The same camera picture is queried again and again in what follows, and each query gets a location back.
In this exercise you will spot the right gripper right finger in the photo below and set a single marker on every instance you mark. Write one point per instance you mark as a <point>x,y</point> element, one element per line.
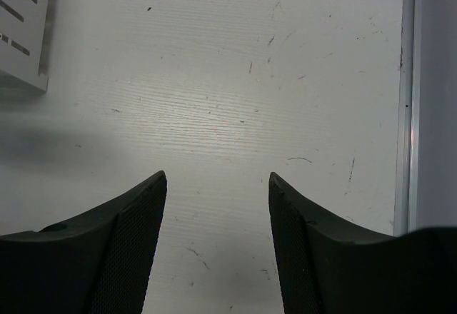
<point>327,264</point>

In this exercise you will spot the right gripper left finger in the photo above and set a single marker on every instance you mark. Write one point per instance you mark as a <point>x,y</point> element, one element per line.
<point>96,262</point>

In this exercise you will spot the white slotted container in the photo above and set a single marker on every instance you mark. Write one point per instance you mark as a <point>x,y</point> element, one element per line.
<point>26,34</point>

